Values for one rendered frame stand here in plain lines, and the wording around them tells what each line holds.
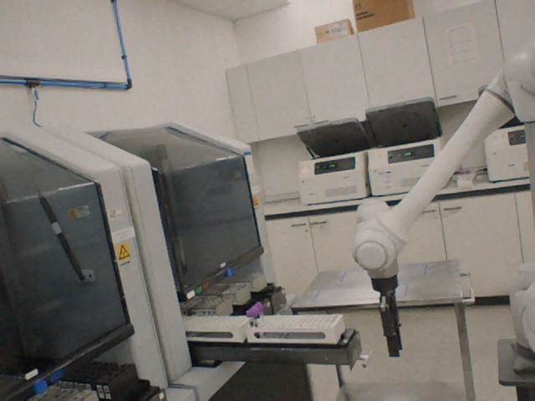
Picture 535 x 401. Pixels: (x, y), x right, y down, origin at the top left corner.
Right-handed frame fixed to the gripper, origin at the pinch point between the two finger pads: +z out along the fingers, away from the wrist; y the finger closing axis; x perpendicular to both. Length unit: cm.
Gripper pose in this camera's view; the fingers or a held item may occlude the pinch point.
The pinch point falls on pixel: (394, 342)
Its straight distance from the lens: 146.6
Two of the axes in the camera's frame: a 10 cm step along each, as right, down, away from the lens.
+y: -4.2, 1.6, -8.9
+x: 8.9, -1.3, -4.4
